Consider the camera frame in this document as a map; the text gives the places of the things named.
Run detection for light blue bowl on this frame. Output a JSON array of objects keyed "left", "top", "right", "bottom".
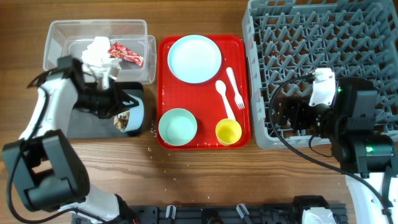
[{"left": 121, "top": 96, "right": 145, "bottom": 133}]

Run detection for rice and food leftovers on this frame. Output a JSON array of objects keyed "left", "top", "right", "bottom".
[{"left": 114, "top": 111, "right": 130, "bottom": 130}]

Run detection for red snack wrapper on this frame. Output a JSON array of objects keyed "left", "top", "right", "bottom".
[{"left": 108, "top": 42, "right": 144, "bottom": 67}]

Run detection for yellow plastic cup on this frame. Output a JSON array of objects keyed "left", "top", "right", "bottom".
[{"left": 215, "top": 118, "right": 242, "bottom": 146}]

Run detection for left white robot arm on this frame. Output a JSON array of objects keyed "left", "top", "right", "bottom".
[{"left": 2, "top": 56, "right": 144, "bottom": 223}]

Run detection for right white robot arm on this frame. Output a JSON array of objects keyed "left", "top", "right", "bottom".
[{"left": 269, "top": 75, "right": 397, "bottom": 223}]

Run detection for black food waste tray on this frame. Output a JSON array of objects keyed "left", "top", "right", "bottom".
[{"left": 67, "top": 82, "right": 144, "bottom": 139}]

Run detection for clear plastic waste bin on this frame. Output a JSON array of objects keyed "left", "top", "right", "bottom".
[{"left": 43, "top": 19, "right": 157, "bottom": 85}]

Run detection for grey dishwasher rack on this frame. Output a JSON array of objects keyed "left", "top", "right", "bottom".
[{"left": 242, "top": 0, "right": 397, "bottom": 149}]

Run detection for crumpled white paper napkin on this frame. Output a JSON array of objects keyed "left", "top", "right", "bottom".
[{"left": 81, "top": 37, "right": 121, "bottom": 90}]

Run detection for mint green bowl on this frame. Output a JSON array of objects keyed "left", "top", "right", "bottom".
[{"left": 157, "top": 108, "right": 198, "bottom": 146}]

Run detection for white plastic fork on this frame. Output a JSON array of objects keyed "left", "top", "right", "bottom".
[{"left": 226, "top": 67, "right": 245, "bottom": 110}]

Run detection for red serving tray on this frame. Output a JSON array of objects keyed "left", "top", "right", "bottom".
[{"left": 157, "top": 34, "right": 251, "bottom": 151}]

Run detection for light blue plate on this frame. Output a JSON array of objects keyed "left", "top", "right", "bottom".
[{"left": 167, "top": 35, "right": 222, "bottom": 84}]

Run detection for white plastic spoon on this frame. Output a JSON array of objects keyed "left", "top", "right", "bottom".
[{"left": 215, "top": 80, "right": 236, "bottom": 120}]

